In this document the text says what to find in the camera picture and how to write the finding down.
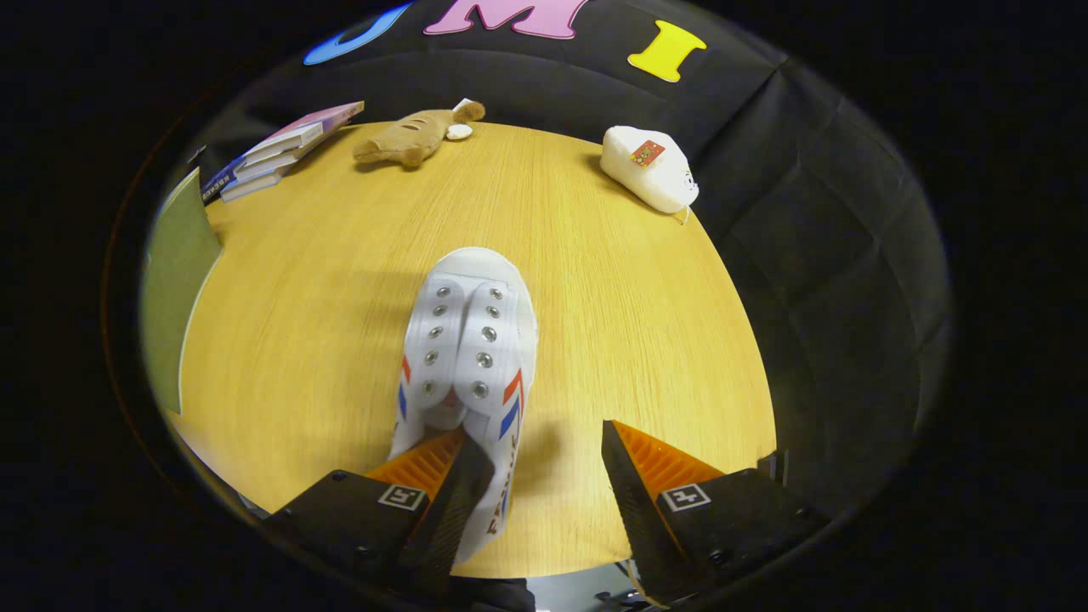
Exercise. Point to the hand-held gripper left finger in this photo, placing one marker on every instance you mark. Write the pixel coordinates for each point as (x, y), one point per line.
(450, 510)

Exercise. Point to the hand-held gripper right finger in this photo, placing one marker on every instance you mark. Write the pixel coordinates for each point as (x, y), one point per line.
(637, 501)

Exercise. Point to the white canvas shoe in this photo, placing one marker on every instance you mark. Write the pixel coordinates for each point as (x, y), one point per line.
(476, 340)

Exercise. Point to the pale green storage box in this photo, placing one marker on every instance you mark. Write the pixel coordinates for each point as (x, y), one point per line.
(174, 280)

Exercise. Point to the white plush toy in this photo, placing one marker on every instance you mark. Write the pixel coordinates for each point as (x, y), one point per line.
(650, 174)

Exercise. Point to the brown plush toy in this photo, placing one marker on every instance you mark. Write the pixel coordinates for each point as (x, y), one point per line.
(416, 138)

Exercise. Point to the pale blue book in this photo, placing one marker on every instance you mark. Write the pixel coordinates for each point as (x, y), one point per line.
(255, 183)

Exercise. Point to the white book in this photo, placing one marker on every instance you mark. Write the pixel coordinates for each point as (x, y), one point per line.
(285, 144)

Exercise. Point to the pink cover book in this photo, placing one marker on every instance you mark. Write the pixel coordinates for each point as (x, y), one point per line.
(319, 121)

